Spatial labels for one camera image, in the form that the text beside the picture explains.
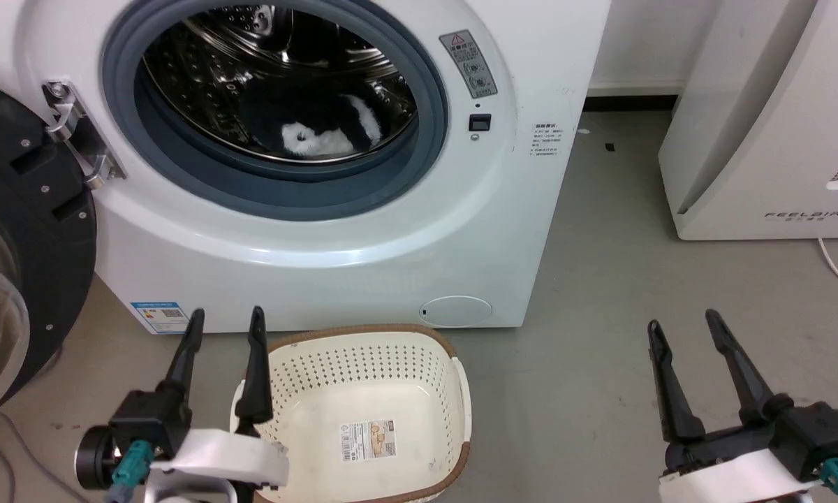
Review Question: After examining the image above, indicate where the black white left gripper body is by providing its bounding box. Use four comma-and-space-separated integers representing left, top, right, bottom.
75, 390, 289, 491

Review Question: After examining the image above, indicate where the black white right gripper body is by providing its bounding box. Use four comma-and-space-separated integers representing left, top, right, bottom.
659, 401, 838, 503

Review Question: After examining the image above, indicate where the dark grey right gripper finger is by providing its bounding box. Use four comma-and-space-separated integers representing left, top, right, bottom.
705, 309, 794, 425
647, 320, 706, 443

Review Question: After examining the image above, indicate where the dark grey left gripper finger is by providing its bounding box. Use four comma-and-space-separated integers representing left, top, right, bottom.
156, 309, 205, 414
236, 306, 274, 425

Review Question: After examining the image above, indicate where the white washing machine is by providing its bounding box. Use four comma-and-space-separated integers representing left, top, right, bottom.
0, 0, 612, 336

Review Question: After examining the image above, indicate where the cream plastic laundry basket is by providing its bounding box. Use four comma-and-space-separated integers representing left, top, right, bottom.
229, 323, 473, 503

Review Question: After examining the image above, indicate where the blue energy label sticker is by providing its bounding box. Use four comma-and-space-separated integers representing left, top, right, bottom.
130, 301, 191, 335

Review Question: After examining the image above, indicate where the teal left gripper connector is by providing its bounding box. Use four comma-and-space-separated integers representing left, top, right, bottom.
110, 440, 154, 491

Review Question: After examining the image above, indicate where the paper label sticker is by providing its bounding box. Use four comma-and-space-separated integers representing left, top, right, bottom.
341, 419, 397, 462

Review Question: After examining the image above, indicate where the grey rubber door gasket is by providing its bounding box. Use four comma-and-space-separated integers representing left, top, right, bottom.
101, 0, 450, 223

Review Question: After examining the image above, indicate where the black round washer door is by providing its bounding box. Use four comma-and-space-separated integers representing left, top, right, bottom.
0, 75, 98, 427

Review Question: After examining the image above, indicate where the round white filter cover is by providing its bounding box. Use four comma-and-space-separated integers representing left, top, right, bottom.
419, 296, 494, 328

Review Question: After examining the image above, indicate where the white Feelbird appliance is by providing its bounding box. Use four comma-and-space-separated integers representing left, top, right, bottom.
659, 0, 838, 241

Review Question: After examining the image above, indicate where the metal door hinge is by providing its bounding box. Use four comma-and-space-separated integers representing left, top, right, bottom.
42, 80, 127, 191

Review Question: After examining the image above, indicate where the black and white garment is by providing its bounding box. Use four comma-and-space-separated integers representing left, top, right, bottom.
237, 75, 385, 159

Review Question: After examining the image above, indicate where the steel washer drum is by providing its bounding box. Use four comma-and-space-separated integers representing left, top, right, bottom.
134, 3, 420, 166

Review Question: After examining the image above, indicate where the grey warning sticker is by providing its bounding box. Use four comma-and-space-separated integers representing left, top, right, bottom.
439, 29, 499, 99

